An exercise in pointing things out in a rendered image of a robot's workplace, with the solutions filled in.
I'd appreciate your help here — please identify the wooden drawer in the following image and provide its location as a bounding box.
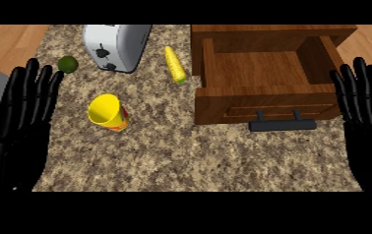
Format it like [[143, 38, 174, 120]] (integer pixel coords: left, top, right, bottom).
[[193, 35, 345, 126]]

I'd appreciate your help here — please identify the white toaster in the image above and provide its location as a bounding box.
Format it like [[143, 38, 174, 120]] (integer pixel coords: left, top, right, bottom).
[[81, 25, 153, 74]]

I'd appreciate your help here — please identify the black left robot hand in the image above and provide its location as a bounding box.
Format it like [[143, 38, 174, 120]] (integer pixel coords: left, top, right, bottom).
[[0, 57, 65, 193]]

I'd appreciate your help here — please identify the dark grey drawer handle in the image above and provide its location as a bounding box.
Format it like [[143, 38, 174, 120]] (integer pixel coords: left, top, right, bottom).
[[248, 108, 319, 133]]

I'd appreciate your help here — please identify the green lime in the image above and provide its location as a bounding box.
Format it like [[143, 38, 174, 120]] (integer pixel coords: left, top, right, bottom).
[[56, 55, 80, 75]]

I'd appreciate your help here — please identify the yellow cup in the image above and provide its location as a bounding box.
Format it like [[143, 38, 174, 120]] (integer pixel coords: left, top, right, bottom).
[[85, 93, 131, 133]]

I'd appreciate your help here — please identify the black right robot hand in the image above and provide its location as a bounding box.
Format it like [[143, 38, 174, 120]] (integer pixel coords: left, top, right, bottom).
[[328, 56, 372, 193]]

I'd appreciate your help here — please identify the wooden cabinet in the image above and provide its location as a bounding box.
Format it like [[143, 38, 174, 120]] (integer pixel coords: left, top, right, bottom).
[[190, 25, 359, 79]]

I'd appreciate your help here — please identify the yellow corn cob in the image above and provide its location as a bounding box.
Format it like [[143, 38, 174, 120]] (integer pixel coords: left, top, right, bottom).
[[162, 45, 187, 85]]

